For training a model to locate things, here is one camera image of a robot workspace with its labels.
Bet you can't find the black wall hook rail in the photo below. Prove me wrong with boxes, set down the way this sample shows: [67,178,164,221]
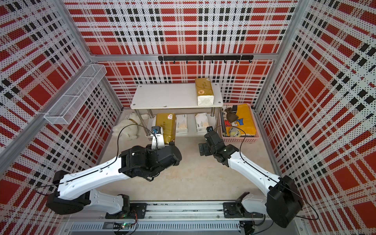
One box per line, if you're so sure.
[158,55,254,63]

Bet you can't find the gold tissue pack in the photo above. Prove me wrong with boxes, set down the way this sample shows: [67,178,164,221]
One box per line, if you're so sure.
[195,78,214,106]
[155,113,177,145]

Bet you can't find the white two-tier shelf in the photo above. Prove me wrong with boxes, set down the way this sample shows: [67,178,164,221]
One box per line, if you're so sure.
[130,83,223,137]

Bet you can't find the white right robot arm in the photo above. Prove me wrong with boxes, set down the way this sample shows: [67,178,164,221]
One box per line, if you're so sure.
[199,131,303,228]

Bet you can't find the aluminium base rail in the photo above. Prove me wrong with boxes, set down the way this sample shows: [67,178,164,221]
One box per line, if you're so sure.
[58,201,311,235]

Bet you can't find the green circuit board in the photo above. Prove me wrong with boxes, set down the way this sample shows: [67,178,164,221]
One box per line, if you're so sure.
[113,222,133,230]

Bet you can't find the white wire mesh basket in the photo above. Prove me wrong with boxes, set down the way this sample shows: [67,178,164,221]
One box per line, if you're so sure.
[44,64,106,125]

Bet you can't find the pink plastic basket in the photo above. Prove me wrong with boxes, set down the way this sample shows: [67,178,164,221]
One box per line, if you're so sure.
[217,103,260,144]

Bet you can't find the yellow printed cloth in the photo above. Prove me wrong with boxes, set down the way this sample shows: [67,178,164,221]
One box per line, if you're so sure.
[222,104,257,137]

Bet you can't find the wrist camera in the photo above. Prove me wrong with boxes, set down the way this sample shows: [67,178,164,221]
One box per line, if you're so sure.
[151,126,165,150]
[206,126,214,133]

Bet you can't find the white plush toy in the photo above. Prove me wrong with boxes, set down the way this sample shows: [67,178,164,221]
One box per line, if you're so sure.
[112,112,149,141]

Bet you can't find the white tissue pack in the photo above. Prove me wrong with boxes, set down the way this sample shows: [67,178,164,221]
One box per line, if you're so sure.
[195,113,209,132]
[176,114,188,134]

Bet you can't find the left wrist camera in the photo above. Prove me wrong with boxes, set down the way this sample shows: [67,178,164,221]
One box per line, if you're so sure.
[151,126,165,150]

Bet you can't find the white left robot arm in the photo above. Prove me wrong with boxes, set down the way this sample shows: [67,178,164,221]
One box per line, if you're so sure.
[46,145,182,219]

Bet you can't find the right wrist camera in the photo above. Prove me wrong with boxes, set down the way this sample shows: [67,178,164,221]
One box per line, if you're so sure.
[206,126,214,133]

